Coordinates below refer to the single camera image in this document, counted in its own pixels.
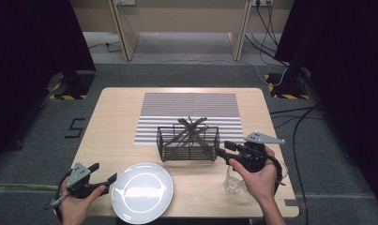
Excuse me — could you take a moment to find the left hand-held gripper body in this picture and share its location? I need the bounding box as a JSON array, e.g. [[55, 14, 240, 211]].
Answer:
[[66, 162, 100, 200]]

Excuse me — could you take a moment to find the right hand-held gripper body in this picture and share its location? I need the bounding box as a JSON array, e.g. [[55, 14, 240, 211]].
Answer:
[[235, 130, 286, 173]]

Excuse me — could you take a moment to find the white round plate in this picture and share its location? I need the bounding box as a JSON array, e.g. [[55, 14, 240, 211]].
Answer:
[[111, 162, 174, 225]]

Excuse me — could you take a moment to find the black wire cutlery basket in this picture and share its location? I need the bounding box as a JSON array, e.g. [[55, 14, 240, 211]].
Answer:
[[156, 123, 221, 163]]

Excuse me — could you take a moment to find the person's right hand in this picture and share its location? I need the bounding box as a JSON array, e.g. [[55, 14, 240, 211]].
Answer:
[[228, 145, 280, 204]]

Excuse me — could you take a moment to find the person's left hand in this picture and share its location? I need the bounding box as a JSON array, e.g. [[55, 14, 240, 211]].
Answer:
[[58, 184, 107, 225]]

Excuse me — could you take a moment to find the striped grey placemat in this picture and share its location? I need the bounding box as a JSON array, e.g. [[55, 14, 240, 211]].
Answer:
[[133, 92, 246, 146]]

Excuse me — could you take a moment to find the stand base with hazard tape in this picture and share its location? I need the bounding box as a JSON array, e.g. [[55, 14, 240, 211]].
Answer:
[[48, 69, 97, 101], [265, 72, 311, 100]]

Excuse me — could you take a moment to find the black curtain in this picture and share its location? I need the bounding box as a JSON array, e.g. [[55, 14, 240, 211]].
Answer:
[[274, 0, 378, 217], [0, 0, 97, 167]]

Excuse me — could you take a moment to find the light wooden desk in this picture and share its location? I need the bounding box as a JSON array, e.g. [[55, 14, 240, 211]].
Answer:
[[68, 0, 295, 62]]

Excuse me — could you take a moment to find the black floor cable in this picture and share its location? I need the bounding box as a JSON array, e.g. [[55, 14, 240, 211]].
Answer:
[[255, 2, 280, 50], [243, 32, 290, 68], [87, 40, 124, 54], [272, 114, 326, 129], [291, 105, 322, 225], [269, 105, 319, 116]]

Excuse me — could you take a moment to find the white floor cable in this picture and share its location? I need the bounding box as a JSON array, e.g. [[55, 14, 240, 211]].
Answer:
[[247, 60, 290, 87]]

